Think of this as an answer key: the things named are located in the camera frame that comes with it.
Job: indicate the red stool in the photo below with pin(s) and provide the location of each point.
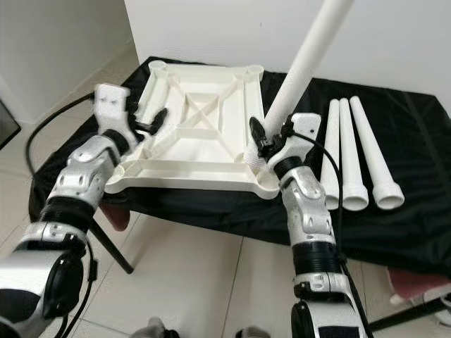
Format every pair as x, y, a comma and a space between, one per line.
419, 282
120, 211

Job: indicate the white plastic table top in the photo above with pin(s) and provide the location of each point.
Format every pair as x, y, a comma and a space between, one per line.
204, 158

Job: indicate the grey robot leg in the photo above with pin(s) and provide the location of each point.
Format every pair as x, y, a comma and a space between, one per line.
251, 333
153, 328

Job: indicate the grey robot right leg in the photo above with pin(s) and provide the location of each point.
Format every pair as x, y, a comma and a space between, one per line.
251, 333

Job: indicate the white plastic table leg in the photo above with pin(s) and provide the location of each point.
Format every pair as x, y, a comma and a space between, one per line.
373, 155
331, 155
349, 155
306, 63

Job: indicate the grey robot left leg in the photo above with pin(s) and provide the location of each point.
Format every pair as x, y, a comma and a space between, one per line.
153, 328

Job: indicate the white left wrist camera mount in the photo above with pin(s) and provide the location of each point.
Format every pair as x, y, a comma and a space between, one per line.
113, 102

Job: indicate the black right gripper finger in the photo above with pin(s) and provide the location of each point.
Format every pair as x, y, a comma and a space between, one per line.
258, 134

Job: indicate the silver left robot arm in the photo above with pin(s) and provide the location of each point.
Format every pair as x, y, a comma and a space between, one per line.
81, 176

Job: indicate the dark grey bin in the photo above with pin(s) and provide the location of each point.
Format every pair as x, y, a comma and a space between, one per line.
8, 127

